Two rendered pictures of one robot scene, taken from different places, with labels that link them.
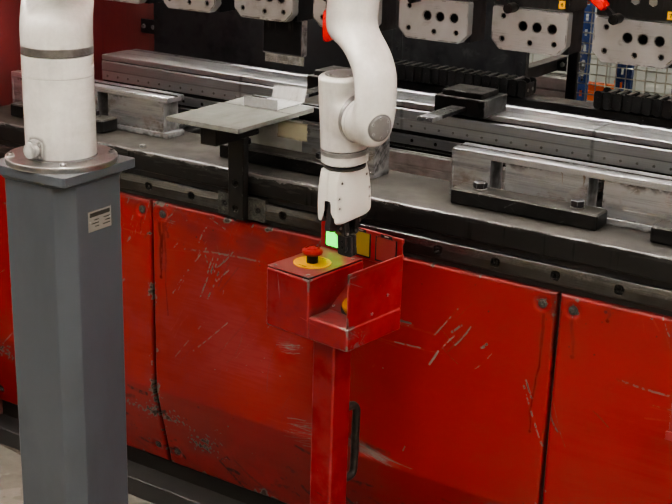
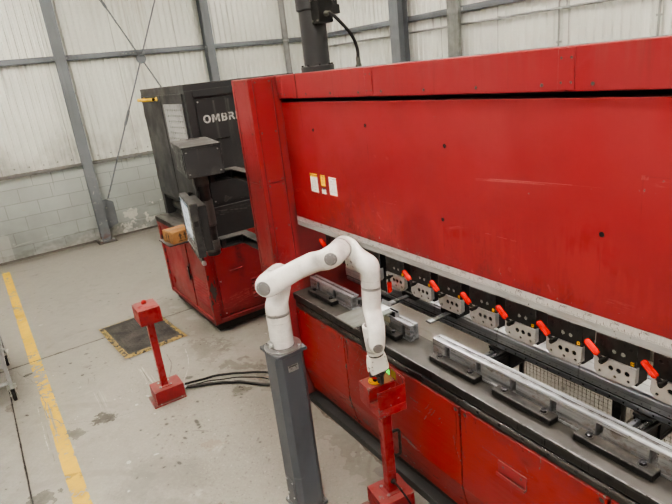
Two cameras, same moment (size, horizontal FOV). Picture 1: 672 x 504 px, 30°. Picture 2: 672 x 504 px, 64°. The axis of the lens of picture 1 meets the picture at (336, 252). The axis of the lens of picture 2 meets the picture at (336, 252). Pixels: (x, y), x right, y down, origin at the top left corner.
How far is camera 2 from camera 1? 1.19 m
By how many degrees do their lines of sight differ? 25
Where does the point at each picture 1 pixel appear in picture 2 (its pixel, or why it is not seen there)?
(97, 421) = (299, 431)
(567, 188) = (469, 363)
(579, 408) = (470, 451)
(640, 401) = (488, 456)
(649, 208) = (495, 378)
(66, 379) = (286, 418)
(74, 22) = (279, 307)
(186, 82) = not seen: hidden behind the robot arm
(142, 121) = (345, 302)
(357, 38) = (369, 316)
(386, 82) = (378, 333)
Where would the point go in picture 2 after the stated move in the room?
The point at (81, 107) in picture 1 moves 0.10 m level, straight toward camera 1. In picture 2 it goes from (284, 332) to (277, 342)
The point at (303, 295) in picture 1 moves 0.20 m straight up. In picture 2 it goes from (367, 395) to (364, 360)
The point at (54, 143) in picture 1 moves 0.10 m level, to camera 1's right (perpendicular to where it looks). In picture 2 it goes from (276, 344) to (293, 346)
